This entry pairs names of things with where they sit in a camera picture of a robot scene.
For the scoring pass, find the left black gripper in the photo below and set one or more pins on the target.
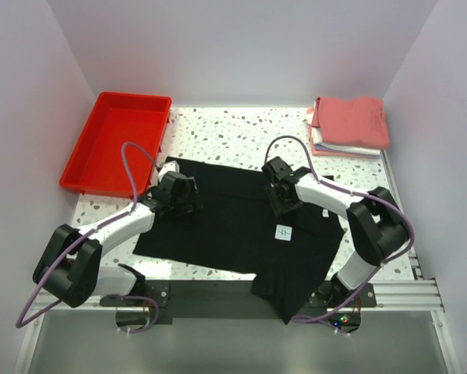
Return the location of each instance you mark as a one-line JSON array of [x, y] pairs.
[[191, 202]]

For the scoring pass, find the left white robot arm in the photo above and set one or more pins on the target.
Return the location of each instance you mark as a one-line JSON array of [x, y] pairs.
[[70, 267]]

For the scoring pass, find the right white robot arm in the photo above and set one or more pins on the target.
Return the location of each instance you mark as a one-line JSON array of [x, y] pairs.
[[377, 227]]

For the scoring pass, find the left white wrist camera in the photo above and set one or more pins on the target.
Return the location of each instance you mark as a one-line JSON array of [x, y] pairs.
[[171, 166]]

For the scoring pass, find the pink folded t shirt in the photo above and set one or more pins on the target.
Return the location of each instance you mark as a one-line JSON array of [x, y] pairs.
[[360, 122]]

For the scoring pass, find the black t shirt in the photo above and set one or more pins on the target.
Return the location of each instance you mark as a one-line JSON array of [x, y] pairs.
[[236, 230]]

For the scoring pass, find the red plastic tray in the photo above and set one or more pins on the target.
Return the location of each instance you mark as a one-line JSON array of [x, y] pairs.
[[95, 166]]

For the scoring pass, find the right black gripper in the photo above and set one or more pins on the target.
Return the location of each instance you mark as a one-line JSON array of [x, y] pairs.
[[278, 208]]

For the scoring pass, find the lavender folded t shirt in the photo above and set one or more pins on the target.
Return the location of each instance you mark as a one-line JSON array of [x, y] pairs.
[[348, 149]]

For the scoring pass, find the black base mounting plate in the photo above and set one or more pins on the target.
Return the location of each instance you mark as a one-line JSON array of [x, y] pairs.
[[223, 299]]

